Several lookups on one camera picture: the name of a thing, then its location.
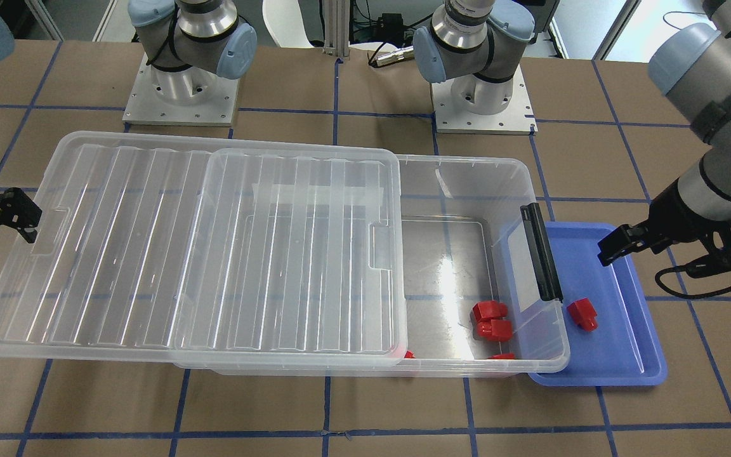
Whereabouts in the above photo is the clear plastic box lid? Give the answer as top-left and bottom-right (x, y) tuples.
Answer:
(0, 131), (408, 371)

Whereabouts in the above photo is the aluminium frame post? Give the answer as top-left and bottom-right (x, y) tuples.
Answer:
(322, 0), (351, 60)

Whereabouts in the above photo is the black box latch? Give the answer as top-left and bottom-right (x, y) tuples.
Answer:
(520, 202), (565, 303)

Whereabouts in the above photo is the red block at box front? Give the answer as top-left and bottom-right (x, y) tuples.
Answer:
(487, 352), (517, 361)

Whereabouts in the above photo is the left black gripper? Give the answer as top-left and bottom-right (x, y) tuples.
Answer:
(597, 178), (731, 280)

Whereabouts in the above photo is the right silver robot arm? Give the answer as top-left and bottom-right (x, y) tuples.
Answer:
(0, 1), (256, 243)

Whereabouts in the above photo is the clear plastic storage box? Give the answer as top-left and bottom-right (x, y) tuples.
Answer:
(173, 152), (570, 377)

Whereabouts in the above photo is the white chair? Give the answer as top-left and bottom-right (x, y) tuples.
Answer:
(261, 1), (313, 49)

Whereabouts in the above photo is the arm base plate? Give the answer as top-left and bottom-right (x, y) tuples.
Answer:
(430, 66), (539, 135)
(122, 55), (240, 128)

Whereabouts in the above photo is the blue plastic tray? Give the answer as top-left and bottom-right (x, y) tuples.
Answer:
(530, 221), (668, 387)

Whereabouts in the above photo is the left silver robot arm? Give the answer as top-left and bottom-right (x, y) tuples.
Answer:
(412, 1), (731, 278)

